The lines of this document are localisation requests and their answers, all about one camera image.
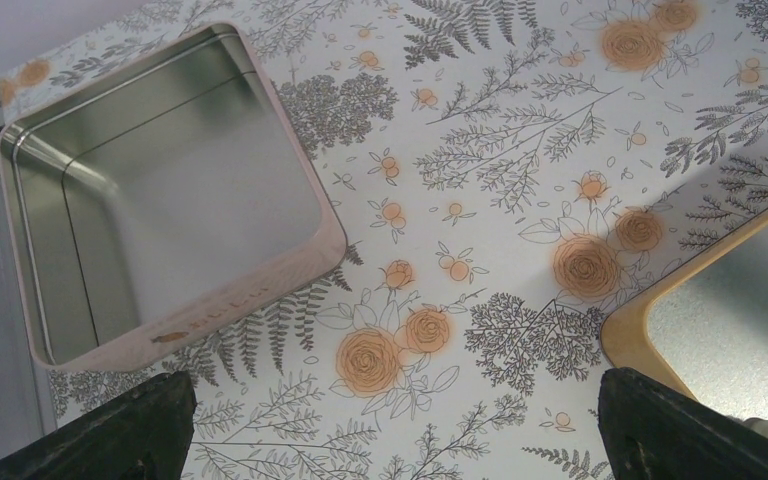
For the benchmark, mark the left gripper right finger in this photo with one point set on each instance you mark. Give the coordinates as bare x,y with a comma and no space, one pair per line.
651,431

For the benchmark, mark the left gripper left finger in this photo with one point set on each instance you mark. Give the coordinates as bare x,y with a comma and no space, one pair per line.
144,433

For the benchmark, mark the yellow rimmed metal tray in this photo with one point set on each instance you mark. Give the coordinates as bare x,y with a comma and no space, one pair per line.
703,329

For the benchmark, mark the pink rimmed metal tray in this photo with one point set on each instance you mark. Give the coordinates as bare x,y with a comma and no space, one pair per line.
160,203

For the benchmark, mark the floral table cloth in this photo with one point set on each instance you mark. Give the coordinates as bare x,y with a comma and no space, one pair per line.
507,173

